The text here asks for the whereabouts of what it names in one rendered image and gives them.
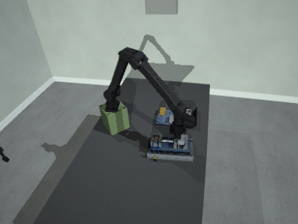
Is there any yellow block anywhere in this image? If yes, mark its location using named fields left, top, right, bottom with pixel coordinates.
left=160, top=107, right=166, bottom=116

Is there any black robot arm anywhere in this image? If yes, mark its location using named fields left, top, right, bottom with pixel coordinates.
left=103, top=47, right=196, bottom=141

